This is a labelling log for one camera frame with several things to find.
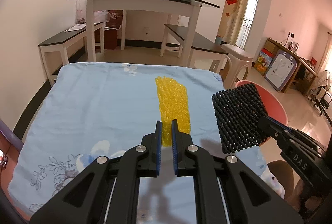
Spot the white swivel chair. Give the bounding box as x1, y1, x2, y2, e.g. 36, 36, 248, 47
307, 69, 332, 121

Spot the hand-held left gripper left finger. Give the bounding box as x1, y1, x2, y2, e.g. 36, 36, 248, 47
30, 121, 163, 224

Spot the white bench with dark seat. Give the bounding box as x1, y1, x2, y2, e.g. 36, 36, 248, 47
160, 23, 229, 73
38, 21, 105, 87

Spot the pink plastic basin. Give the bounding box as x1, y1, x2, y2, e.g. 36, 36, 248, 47
233, 80, 288, 148

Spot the white shopping bag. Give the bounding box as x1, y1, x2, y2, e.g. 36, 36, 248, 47
94, 10, 111, 23

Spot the smartphone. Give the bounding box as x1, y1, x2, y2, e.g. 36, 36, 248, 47
0, 153, 9, 171

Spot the dark red paper bag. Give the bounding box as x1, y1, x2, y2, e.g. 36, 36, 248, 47
107, 10, 122, 30

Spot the sheet of paper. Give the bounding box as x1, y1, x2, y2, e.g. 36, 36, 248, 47
64, 25, 86, 32

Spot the balcony door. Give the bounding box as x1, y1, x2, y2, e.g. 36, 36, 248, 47
228, 0, 261, 48

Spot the black foam fruit net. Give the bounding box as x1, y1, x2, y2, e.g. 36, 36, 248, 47
212, 83, 269, 154

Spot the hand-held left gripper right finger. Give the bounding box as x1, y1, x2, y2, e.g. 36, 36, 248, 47
171, 119, 304, 224

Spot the pink plastic chair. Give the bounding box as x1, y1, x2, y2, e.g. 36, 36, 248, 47
0, 133, 22, 196

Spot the light blue floral tablecloth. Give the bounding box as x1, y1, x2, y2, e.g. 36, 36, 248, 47
8, 62, 286, 224

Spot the red bin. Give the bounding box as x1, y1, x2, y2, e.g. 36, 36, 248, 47
103, 29, 119, 50

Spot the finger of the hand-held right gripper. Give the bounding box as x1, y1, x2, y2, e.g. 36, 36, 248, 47
258, 116, 296, 146

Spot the glass-top white dining table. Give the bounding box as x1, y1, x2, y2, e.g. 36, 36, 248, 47
65, 0, 220, 69

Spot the purple plastic chair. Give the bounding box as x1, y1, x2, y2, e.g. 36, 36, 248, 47
0, 120, 24, 152

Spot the children's drawing board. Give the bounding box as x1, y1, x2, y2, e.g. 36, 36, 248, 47
264, 50, 299, 92

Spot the clear plastic bag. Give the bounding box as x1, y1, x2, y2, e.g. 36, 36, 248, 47
75, 0, 88, 25

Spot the yellow foam fruit net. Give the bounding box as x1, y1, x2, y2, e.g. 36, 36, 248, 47
155, 75, 192, 147

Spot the beige plastic stool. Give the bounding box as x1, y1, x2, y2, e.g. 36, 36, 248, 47
220, 43, 254, 88

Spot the person's right hand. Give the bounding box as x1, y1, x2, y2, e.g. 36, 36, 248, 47
268, 160, 312, 211

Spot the wooden desk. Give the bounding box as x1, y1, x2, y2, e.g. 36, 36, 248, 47
266, 37, 318, 95

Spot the colourful cardboard box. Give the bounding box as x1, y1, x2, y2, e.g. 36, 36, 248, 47
254, 49, 274, 76

